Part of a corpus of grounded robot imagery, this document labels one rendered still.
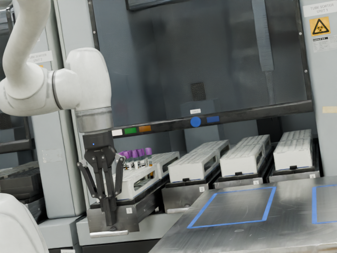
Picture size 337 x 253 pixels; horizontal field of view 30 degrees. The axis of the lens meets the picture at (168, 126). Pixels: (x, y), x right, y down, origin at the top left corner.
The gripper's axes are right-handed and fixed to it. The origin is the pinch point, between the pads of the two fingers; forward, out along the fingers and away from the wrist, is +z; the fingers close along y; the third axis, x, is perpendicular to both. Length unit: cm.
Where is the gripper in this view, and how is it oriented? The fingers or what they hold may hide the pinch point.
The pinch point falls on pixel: (109, 211)
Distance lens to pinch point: 161.7
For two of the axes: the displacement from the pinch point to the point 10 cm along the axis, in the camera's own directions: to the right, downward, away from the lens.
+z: 1.5, 9.9, 0.5
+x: -2.3, 0.8, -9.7
